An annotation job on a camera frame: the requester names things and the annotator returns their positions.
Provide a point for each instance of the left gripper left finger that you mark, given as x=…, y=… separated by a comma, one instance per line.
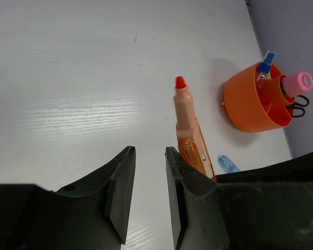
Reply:
x=90, y=213

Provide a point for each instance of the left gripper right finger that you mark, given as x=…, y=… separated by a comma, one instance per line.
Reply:
x=265, y=208

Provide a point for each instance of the black handled scissors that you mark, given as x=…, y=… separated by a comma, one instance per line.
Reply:
x=298, y=106

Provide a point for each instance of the orange highlighter pen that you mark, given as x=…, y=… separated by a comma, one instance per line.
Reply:
x=191, y=144

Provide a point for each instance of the clear bottle blue cap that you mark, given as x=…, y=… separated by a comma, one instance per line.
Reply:
x=263, y=68

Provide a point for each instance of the blue highlighter pen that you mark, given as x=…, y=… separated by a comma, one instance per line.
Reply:
x=227, y=165

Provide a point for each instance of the orange round organizer container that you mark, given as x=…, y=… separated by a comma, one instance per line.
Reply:
x=253, y=109

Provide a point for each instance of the pink capped glue bottle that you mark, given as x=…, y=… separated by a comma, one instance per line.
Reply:
x=297, y=84

